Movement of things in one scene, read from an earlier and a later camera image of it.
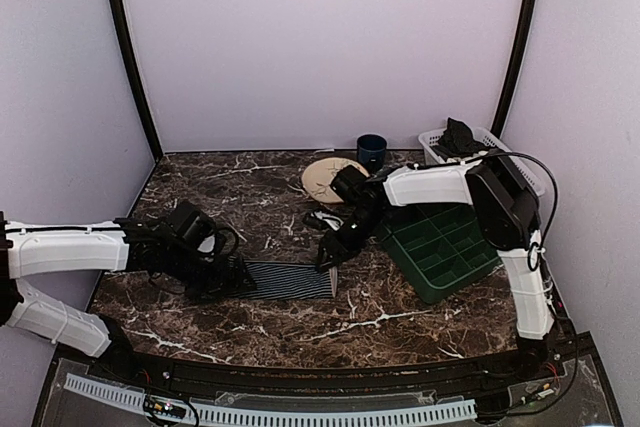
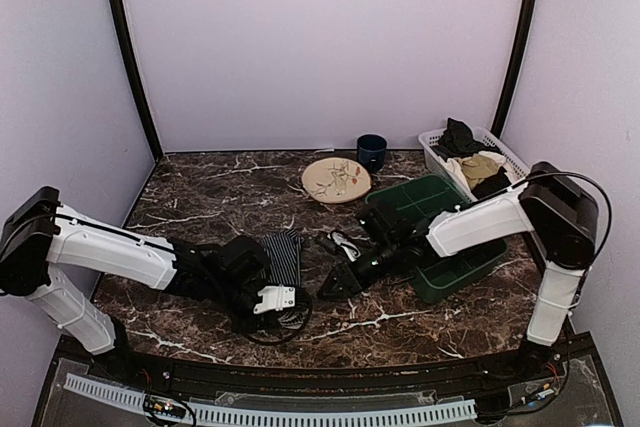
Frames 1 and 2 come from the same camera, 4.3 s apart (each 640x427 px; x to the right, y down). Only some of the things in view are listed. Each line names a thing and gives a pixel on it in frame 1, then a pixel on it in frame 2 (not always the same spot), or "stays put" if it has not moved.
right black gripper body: [355, 238] to [387, 262]
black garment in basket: [457, 141] stays put
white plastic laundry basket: [427, 138] stays put
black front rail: [212, 376] stays put
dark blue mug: [371, 151] stays put
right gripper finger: [330, 257] to [341, 285]
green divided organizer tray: [439, 246] stays put
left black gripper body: [200, 279] to [255, 326]
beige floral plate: [319, 173] stays put
